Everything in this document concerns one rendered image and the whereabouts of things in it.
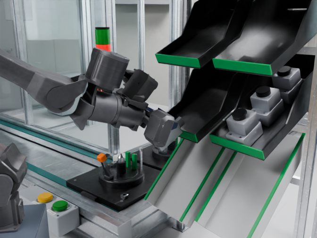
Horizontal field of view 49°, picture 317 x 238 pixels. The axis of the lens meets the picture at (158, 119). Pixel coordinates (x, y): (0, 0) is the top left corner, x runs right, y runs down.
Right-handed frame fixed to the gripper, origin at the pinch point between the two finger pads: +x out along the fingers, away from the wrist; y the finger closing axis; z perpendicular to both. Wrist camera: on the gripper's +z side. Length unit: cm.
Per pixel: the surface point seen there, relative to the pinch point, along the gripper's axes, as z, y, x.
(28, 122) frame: -39, 101, 10
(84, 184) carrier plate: -31.1, 28.0, 5.0
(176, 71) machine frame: 5, 117, 96
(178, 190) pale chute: -17.0, 0.7, 14.7
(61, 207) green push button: -33.3, 18.9, -4.7
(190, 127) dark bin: -0.4, 0.3, 10.0
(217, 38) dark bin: 20.5, 3.5, 11.0
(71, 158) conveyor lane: -38, 61, 16
